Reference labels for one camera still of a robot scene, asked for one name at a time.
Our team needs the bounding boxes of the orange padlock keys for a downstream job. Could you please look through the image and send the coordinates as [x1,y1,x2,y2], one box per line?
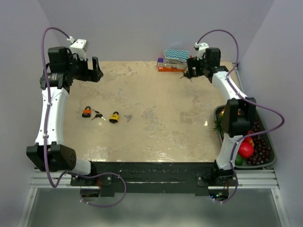
[91,109,106,121]

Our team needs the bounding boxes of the silver yellow padlock keys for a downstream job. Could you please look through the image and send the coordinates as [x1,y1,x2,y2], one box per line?
[124,114,133,123]

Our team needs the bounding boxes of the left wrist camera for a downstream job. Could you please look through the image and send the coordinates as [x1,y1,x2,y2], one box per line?
[67,36,89,61]

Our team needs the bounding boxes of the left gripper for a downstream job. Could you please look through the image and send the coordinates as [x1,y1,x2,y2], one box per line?
[66,53,103,82]

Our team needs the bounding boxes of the green plastic leaves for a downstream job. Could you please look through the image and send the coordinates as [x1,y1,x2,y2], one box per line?
[213,118,224,137]

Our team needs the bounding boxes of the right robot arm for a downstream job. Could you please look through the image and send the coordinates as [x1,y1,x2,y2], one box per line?
[184,43,256,186]

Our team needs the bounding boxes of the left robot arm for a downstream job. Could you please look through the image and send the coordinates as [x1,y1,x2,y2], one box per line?
[26,42,103,185]

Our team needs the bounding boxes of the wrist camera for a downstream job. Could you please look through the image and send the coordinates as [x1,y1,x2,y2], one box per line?
[67,36,89,61]
[194,43,209,60]

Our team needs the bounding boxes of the orange box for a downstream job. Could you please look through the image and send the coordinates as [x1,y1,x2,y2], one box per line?
[157,58,187,72]

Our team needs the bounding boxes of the green mango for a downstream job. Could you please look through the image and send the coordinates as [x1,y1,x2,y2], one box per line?
[235,154,243,166]

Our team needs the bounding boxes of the blue zigzag sponge pack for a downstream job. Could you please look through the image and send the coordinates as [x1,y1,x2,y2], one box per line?
[164,49,190,64]

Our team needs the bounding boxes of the orange padlock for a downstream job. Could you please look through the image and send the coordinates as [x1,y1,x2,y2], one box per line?
[81,106,91,118]

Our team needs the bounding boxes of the dark grapes bunch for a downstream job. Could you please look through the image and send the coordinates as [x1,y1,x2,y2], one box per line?
[244,134,271,166]

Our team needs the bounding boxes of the grey fruit tray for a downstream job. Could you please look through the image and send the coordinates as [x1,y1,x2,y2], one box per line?
[214,105,276,169]

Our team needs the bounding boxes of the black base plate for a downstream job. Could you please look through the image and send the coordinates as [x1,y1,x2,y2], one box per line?
[71,162,238,198]

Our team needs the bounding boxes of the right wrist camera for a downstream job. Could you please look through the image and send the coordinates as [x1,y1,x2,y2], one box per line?
[194,43,209,60]

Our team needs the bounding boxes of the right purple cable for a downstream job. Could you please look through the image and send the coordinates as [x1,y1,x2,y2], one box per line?
[196,29,285,203]

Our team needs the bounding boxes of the yellow padlock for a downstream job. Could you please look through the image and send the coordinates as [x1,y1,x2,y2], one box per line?
[109,111,119,123]

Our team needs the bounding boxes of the aluminium rail frame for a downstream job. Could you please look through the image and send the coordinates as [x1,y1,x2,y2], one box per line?
[20,61,288,227]

